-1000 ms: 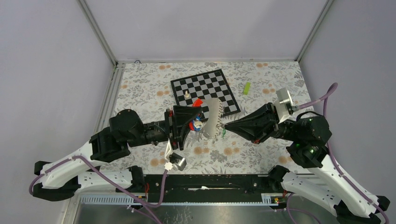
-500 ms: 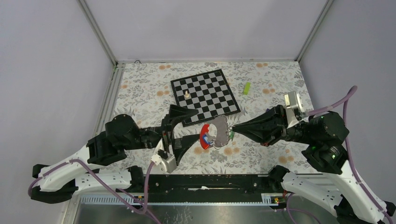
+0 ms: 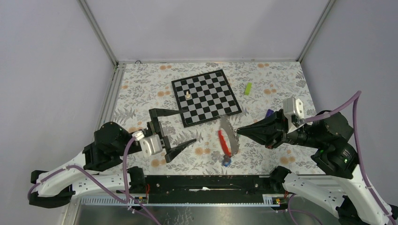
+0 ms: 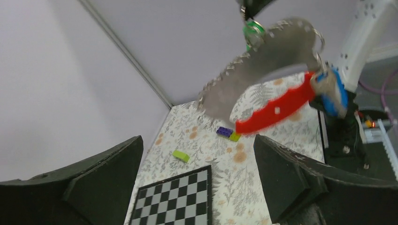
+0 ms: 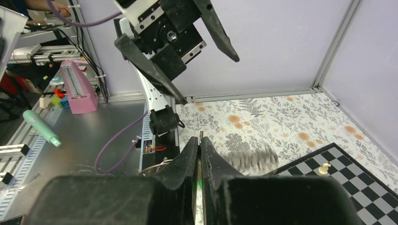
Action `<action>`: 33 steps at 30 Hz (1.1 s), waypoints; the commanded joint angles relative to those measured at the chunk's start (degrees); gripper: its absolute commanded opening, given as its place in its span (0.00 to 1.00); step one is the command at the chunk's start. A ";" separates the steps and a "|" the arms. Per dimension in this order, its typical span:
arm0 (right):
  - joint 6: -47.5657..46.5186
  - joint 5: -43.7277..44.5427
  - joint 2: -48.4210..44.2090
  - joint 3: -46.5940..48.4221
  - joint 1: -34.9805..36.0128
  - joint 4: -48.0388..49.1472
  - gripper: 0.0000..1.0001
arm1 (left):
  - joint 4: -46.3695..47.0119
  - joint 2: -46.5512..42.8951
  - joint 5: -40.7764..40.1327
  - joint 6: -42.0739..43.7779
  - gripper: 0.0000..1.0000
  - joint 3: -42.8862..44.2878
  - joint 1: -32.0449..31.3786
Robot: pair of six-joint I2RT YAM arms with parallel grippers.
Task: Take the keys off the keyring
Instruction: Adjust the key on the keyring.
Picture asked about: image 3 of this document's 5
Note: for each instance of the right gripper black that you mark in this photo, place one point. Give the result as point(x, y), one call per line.
point(270, 131)

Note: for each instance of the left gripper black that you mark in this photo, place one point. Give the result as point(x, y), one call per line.
point(155, 124)

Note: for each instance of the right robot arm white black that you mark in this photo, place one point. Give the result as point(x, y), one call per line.
point(358, 205)

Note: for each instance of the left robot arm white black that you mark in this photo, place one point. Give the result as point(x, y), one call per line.
point(102, 165)

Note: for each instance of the purple and green block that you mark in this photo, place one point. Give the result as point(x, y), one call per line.
point(269, 112)

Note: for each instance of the floral table mat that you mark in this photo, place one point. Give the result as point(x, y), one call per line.
point(147, 86)

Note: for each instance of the lime green block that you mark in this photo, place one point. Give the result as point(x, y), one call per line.
point(248, 89)

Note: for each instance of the black grey chessboard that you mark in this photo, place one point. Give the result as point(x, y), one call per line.
point(211, 96)

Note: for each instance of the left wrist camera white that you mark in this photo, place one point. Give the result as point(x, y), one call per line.
point(150, 145)

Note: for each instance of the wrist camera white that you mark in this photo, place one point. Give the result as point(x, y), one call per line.
point(150, 145)
point(293, 110)

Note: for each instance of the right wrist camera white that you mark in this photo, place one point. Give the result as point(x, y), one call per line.
point(293, 110)

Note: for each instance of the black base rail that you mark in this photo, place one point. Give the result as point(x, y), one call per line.
point(205, 188)

